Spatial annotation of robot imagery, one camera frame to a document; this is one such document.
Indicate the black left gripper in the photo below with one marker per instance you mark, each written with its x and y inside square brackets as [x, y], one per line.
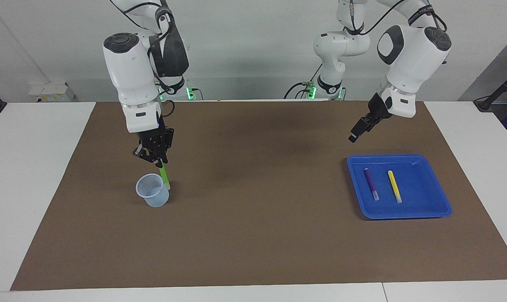
[377, 111]

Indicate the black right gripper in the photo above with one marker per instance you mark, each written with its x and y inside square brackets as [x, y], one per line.
[155, 138]

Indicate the green highlighter pen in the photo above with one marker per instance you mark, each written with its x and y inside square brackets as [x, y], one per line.
[165, 176]

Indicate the purple highlighter pen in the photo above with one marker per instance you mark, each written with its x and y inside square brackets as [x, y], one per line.
[371, 182]

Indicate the yellow highlighter pen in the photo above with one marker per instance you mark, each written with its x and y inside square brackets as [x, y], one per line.
[395, 186]

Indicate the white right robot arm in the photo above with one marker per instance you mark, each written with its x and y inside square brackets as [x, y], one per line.
[127, 71]

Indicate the translucent plastic cup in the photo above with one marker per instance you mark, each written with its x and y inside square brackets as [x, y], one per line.
[155, 199]

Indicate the blue plastic tray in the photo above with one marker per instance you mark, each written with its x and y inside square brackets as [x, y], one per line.
[421, 184]

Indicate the white power strip box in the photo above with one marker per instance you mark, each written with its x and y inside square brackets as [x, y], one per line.
[52, 92]

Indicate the brown table mat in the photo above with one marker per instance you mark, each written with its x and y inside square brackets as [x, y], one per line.
[253, 251]

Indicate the black stand pole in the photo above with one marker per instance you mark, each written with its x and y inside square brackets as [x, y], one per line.
[499, 91]

